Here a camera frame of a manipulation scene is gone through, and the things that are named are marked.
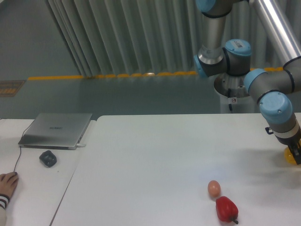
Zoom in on person's hand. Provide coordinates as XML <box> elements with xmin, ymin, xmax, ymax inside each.
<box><xmin>0</xmin><ymin>172</ymin><xmax>19</xmax><ymax>199</ymax></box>

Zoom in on grey pleated curtain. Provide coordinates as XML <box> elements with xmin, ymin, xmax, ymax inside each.
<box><xmin>44</xmin><ymin>0</ymin><xmax>289</xmax><ymax>78</ymax></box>

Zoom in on silver laptop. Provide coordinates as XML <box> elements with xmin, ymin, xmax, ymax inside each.
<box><xmin>18</xmin><ymin>113</ymin><xmax>92</xmax><ymax>150</ymax></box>

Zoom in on red bell pepper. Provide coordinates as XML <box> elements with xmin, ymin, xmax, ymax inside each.
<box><xmin>215</xmin><ymin>196</ymin><xmax>239</xmax><ymax>224</ymax></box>

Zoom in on black mouse cable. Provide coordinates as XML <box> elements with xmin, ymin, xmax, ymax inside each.
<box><xmin>12</xmin><ymin>117</ymin><xmax>38</xmax><ymax>174</ymax></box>

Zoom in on black small gadget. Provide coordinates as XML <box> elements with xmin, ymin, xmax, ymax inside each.
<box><xmin>39</xmin><ymin>150</ymin><xmax>57</xmax><ymax>168</ymax></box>

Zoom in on striped sleeve forearm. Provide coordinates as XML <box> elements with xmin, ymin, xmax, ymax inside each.
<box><xmin>0</xmin><ymin>194</ymin><xmax>10</xmax><ymax>226</ymax></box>

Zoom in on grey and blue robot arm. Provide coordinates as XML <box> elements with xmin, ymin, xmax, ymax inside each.
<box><xmin>194</xmin><ymin>0</ymin><xmax>301</xmax><ymax>164</ymax></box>

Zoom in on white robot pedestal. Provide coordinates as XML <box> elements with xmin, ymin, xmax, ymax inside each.
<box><xmin>214</xmin><ymin>73</ymin><xmax>256</xmax><ymax>113</ymax></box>

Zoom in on yellow bell pepper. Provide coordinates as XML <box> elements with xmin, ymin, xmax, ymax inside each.
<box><xmin>284</xmin><ymin>147</ymin><xmax>301</xmax><ymax>165</ymax></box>

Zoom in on brown egg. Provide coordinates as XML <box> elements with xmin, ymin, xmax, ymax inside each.
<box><xmin>207</xmin><ymin>180</ymin><xmax>221</xmax><ymax>198</ymax></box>

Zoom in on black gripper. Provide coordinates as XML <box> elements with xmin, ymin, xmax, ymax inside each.
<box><xmin>265</xmin><ymin>127</ymin><xmax>301</xmax><ymax>157</ymax></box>

